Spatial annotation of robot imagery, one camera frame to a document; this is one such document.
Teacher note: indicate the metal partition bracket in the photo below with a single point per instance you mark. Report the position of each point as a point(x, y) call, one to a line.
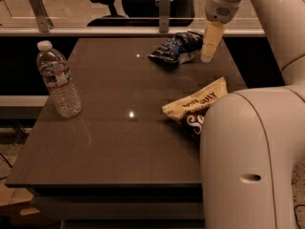
point(43, 21)
point(164, 15)

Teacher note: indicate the yellow taped gripper finger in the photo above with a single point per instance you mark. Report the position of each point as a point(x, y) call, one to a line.
point(212, 37)

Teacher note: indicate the black office chair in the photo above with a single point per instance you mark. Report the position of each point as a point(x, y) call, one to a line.
point(144, 13)

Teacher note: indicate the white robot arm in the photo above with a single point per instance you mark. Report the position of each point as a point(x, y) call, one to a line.
point(252, 139)

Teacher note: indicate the left metal partition bracket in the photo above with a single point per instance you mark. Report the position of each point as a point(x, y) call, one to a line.
point(43, 21)

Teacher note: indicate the clear plastic water bottle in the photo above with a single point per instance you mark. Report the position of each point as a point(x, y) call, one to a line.
point(56, 74)

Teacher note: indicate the middle metal partition bracket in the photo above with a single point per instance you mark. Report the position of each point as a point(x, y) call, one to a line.
point(164, 15)

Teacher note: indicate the yellow brown tortilla chip bag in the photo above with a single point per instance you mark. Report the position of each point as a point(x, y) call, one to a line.
point(190, 111)

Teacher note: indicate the glass partition panel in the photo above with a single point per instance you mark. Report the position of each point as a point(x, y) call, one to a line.
point(78, 13)

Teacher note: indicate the blue chip bag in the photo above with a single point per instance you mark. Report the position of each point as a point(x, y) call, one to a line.
point(179, 49)

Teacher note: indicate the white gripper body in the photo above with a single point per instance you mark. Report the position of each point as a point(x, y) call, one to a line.
point(219, 11)

